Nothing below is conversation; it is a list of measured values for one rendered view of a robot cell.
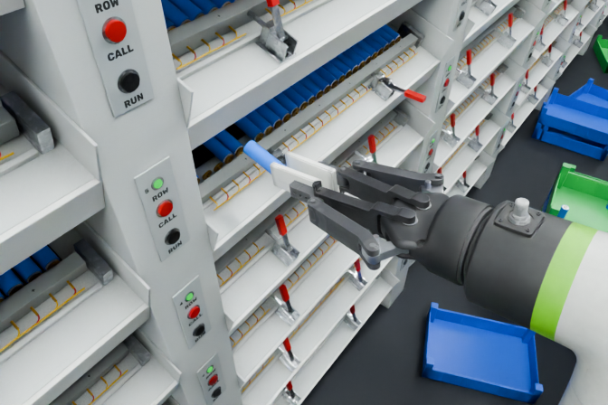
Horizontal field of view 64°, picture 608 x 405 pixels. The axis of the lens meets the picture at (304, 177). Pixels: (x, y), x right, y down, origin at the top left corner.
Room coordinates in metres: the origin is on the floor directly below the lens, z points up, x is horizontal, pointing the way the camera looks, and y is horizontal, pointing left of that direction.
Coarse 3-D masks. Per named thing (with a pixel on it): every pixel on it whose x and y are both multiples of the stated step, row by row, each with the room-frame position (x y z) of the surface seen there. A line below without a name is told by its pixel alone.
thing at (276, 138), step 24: (408, 48) 0.84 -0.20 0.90; (360, 72) 0.72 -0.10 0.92; (384, 72) 0.75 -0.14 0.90; (336, 96) 0.65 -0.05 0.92; (360, 96) 0.69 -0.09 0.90; (288, 120) 0.58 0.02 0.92; (312, 120) 0.61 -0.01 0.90; (264, 144) 0.53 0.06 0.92; (240, 168) 0.48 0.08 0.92; (216, 192) 0.45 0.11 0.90
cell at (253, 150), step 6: (246, 144) 0.44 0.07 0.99; (252, 144) 0.44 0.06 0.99; (246, 150) 0.44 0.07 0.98; (252, 150) 0.43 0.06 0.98; (258, 150) 0.43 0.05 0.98; (264, 150) 0.44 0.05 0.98; (252, 156) 0.43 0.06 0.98; (258, 156) 0.43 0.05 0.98; (264, 156) 0.43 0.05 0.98; (270, 156) 0.43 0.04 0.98; (258, 162) 0.43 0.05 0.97; (264, 162) 0.42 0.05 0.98; (270, 162) 0.42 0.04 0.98; (276, 162) 0.42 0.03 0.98; (264, 168) 0.42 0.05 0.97; (270, 168) 0.42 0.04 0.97
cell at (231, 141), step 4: (220, 132) 0.54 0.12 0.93; (224, 132) 0.54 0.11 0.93; (216, 136) 0.54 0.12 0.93; (220, 136) 0.53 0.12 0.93; (224, 136) 0.53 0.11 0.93; (228, 136) 0.53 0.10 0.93; (232, 136) 0.54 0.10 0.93; (220, 140) 0.53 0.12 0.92; (224, 140) 0.53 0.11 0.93; (228, 140) 0.53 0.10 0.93; (232, 140) 0.53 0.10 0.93; (236, 140) 0.53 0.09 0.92; (224, 144) 0.53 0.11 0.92; (228, 144) 0.52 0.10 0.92; (232, 144) 0.52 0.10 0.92; (236, 144) 0.52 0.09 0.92; (240, 144) 0.53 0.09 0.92; (228, 148) 0.52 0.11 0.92; (232, 148) 0.52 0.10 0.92; (236, 148) 0.52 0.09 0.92; (232, 152) 0.52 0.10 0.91
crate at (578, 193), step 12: (564, 168) 0.98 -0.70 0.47; (564, 180) 0.97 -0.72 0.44; (576, 180) 0.97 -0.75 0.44; (588, 180) 0.96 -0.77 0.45; (552, 192) 0.94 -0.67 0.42; (564, 192) 0.96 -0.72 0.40; (576, 192) 0.96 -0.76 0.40; (588, 192) 0.95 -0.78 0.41; (600, 192) 0.94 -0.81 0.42; (552, 204) 0.84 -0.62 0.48; (564, 204) 0.91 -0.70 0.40; (576, 204) 0.91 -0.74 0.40; (588, 204) 0.91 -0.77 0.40; (600, 204) 0.91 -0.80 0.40; (576, 216) 0.87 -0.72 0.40; (588, 216) 0.87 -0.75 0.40; (600, 216) 0.87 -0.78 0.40; (600, 228) 0.83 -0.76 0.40
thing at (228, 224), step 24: (408, 24) 0.88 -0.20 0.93; (432, 48) 0.86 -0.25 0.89; (408, 72) 0.79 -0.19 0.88; (432, 72) 0.85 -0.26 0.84; (336, 120) 0.63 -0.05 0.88; (360, 120) 0.64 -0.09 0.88; (312, 144) 0.57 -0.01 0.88; (336, 144) 0.58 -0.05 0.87; (240, 192) 0.47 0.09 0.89; (264, 192) 0.47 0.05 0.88; (288, 192) 0.49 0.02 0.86; (216, 216) 0.42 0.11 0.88; (240, 216) 0.43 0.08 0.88; (264, 216) 0.46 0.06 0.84; (216, 240) 0.37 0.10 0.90
